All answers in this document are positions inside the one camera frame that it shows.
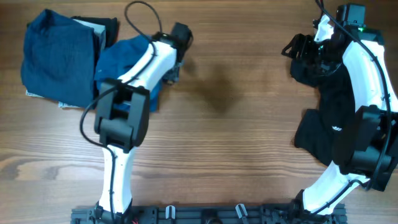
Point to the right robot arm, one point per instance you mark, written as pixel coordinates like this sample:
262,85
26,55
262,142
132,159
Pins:
353,132

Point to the blue polo shirt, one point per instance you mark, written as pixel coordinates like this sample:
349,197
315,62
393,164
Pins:
118,59

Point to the black shirt with logo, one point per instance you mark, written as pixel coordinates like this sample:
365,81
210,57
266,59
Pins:
319,127

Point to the folded blue shirt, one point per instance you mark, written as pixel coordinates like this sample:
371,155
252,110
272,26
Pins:
59,59

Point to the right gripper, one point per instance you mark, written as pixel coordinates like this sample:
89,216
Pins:
303,54

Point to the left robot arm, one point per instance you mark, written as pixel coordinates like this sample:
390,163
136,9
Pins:
122,118

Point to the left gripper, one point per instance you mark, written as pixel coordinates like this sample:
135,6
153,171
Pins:
172,76

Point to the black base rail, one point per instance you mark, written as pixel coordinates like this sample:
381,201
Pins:
264,214

